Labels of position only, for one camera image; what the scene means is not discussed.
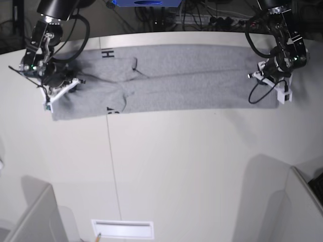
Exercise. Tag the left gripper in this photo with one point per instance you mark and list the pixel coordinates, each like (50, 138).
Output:
(274, 69)

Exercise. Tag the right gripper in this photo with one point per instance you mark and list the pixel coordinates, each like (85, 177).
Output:
(55, 76)

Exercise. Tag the grey T-shirt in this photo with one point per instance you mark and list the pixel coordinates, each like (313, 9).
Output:
(162, 78)

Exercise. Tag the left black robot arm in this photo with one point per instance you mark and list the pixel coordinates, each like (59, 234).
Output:
(290, 52)

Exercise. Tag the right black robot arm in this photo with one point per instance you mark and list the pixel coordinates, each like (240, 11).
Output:
(40, 59)

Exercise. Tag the blue box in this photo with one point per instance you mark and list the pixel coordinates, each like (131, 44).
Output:
(147, 3)

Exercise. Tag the black keyboard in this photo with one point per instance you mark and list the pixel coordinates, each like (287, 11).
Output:
(316, 186)

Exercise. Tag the grey partition panel left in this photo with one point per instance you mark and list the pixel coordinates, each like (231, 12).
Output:
(41, 221)

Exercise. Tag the white cable grommet tray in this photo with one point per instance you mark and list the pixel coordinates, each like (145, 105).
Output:
(123, 229)

